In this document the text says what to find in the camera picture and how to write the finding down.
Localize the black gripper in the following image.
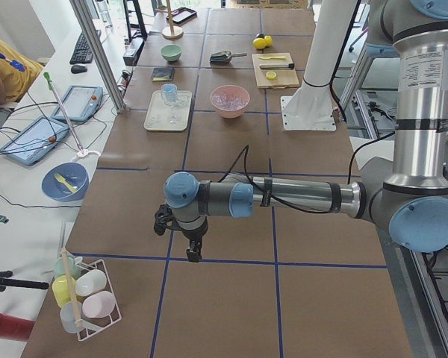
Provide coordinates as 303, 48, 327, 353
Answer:
177, 219, 208, 263

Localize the metal ice scoop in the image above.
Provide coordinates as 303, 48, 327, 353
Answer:
209, 51, 247, 64

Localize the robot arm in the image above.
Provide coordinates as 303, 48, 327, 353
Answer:
154, 1, 448, 262

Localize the white plastic cup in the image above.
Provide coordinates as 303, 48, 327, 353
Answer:
75, 269, 107, 297

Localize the pink plastic cup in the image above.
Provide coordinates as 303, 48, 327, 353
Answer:
82, 291, 116, 318

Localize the green plastic cup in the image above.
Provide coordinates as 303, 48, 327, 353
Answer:
53, 253, 81, 280

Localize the clear grey plastic cup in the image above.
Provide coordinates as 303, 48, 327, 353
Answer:
60, 301, 84, 333

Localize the yellow plastic cup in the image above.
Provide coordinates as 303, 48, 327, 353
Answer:
52, 275, 71, 308

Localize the blue plastic cup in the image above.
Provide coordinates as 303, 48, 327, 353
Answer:
161, 84, 178, 107

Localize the cream bear tray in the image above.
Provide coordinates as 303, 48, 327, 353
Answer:
143, 90, 192, 132

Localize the blue bowl with cutlery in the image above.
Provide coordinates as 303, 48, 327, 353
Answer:
41, 162, 89, 202

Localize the pink bowl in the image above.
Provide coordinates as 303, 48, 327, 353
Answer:
210, 85, 250, 119

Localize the clear wine glass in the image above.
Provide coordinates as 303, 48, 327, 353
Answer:
161, 84, 180, 124

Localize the grey folded cloth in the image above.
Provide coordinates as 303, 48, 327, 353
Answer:
151, 67, 175, 82

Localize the blue teach pendant tablet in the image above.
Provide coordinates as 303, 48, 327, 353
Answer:
0, 116, 69, 166
61, 85, 104, 123

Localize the lemon half slice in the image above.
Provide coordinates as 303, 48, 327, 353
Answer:
265, 71, 278, 81

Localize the wooden cutting board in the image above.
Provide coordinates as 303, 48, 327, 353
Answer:
252, 53, 300, 89

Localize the green bowl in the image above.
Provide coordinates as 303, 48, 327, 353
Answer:
161, 44, 182, 63

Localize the metal cylinder with black cap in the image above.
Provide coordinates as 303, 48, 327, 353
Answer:
259, 63, 295, 70

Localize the yellow plastic knife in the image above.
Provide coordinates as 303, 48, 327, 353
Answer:
258, 56, 287, 60

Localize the black computer mouse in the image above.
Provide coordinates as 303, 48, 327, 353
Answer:
70, 64, 87, 74

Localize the purple rod with green tip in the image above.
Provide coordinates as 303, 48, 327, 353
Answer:
43, 72, 101, 162

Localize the yellow lemon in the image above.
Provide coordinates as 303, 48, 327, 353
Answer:
264, 35, 273, 47
252, 37, 267, 50

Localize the wooden mug tree stand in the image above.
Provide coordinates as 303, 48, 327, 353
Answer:
161, 0, 184, 40

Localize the black keyboard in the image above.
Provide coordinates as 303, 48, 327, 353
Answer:
69, 32, 93, 65

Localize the dark wooden tray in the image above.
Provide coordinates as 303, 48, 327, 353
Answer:
171, 7, 197, 25

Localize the person in yellow shirt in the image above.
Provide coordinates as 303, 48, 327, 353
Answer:
0, 39, 43, 104

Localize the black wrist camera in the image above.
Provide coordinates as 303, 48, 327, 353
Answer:
153, 204, 175, 236

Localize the white wire cup rack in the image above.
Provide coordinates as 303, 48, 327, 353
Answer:
59, 248, 122, 342

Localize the aluminium frame post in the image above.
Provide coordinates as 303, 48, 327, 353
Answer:
69, 0, 125, 113

